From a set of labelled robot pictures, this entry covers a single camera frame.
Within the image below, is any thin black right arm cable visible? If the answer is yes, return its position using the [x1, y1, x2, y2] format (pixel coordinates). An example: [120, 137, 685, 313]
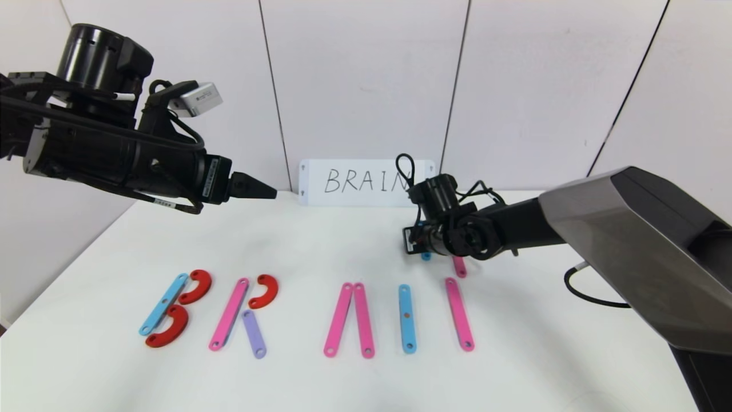
[466, 180, 508, 208]

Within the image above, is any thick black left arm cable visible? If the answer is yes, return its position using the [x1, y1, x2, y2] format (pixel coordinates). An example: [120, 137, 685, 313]
[86, 180, 205, 216]

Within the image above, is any large red wooden arc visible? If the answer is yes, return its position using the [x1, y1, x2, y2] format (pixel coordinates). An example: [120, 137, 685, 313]
[145, 304, 189, 348]
[177, 270, 212, 305]

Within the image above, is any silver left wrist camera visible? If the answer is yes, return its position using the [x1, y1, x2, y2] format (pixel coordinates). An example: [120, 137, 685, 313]
[169, 82, 224, 118]

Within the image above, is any small red wooden arc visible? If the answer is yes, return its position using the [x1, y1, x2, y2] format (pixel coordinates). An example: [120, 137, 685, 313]
[248, 274, 279, 310]

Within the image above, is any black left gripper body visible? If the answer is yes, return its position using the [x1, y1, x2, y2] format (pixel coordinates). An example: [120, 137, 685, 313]
[125, 124, 233, 205]

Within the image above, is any white BRAIN sign card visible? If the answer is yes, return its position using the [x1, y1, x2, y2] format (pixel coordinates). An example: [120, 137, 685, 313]
[299, 159, 436, 208]

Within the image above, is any long blue wooden bar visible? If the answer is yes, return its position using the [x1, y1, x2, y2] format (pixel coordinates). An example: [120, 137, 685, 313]
[139, 273, 189, 336]
[398, 284, 416, 354]

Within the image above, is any short purple wooden bar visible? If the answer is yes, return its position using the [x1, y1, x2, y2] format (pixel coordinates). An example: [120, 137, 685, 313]
[241, 310, 268, 359]

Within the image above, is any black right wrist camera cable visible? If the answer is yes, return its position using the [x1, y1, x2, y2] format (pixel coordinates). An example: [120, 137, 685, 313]
[396, 153, 417, 193]

